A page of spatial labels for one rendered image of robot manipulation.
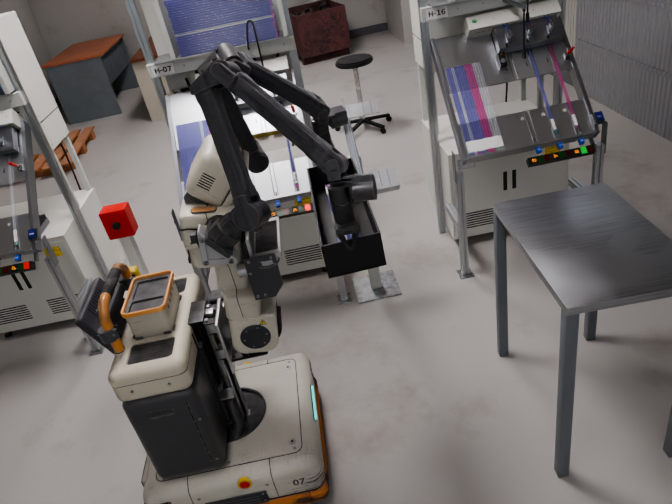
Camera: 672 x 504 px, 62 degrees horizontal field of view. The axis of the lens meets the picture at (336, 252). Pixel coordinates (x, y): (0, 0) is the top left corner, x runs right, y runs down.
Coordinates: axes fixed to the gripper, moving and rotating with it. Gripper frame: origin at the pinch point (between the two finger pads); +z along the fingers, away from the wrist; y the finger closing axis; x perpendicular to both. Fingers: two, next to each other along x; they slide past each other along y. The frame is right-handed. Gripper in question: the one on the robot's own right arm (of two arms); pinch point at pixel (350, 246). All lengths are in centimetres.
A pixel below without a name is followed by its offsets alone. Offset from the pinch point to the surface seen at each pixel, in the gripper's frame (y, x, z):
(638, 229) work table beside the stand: 22, -99, 32
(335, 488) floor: 6, 26, 110
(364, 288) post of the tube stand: 132, -7, 109
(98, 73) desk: 646, 255, 45
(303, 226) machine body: 155, 20, 72
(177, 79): 188, 69, -17
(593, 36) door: 351, -255, 59
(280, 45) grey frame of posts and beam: 171, 9, -25
